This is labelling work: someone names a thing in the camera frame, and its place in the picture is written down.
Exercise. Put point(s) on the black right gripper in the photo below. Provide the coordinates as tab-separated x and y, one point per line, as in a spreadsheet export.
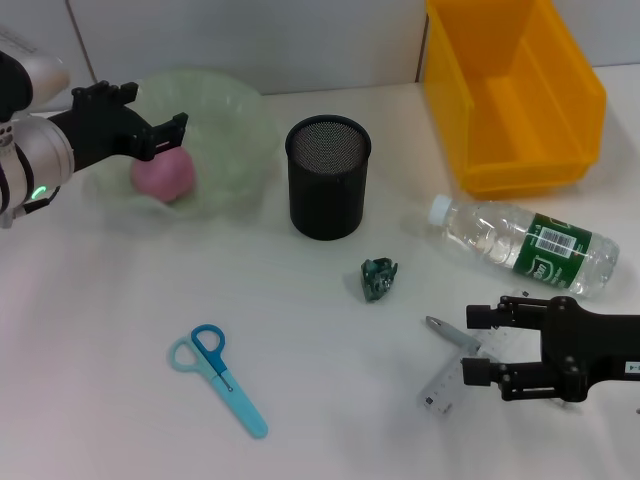
590	350

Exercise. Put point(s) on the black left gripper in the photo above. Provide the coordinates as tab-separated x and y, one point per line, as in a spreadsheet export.
100	132

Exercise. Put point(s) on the pink peach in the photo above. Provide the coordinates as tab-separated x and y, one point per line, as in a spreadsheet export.
165	180

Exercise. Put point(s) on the clear green-label water bottle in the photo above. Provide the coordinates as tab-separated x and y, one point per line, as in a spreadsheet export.
480	235

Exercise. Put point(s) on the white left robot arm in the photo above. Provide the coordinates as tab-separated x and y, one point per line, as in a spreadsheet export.
35	150

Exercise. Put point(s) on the grey and clear pen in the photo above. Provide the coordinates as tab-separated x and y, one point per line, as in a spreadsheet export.
452	331

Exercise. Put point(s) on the transparent plastic ruler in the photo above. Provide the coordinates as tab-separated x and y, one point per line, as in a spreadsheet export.
445	390

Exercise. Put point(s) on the pale green glass fruit plate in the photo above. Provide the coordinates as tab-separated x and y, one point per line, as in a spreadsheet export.
225	150

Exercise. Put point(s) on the black mesh pen holder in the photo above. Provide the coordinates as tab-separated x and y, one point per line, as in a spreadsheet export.
325	210

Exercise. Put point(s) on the blue and teal scissors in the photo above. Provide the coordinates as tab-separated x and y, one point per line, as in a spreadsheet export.
235	400

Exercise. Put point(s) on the yellow plastic bin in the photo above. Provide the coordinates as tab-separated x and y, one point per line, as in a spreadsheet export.
450	100

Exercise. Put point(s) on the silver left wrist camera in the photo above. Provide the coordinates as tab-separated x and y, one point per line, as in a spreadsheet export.
45	80

